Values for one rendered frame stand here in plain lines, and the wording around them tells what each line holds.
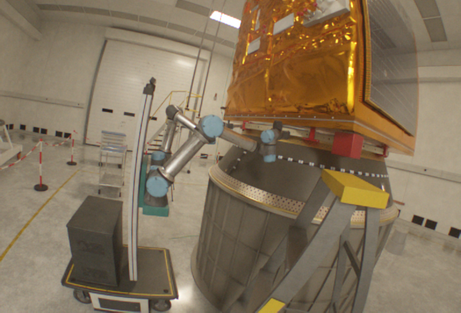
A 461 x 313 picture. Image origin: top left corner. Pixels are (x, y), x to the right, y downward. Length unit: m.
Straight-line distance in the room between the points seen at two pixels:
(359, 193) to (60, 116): 9.77
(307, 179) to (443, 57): 6.53
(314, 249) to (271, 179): 0.91
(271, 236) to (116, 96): 8.35
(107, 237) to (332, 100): 1.64
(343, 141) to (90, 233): 1.67
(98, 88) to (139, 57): 2.22
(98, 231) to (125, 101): 7.85
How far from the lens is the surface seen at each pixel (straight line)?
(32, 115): 10.51
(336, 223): 0.62
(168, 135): 1.76
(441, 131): 6.63
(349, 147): 1.22
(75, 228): 1.46
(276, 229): 1.44
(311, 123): 1.39
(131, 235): 1.51
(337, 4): 1.56
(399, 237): 4.30
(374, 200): 0.62
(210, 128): 0.99
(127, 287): 1.74
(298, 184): 1.42
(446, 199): 6.54
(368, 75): 1.32
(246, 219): 1.53
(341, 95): 1.23
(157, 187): 1.03
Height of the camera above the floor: 1.60
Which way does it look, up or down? 2 degrees down
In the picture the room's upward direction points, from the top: 11 degrees clockwise
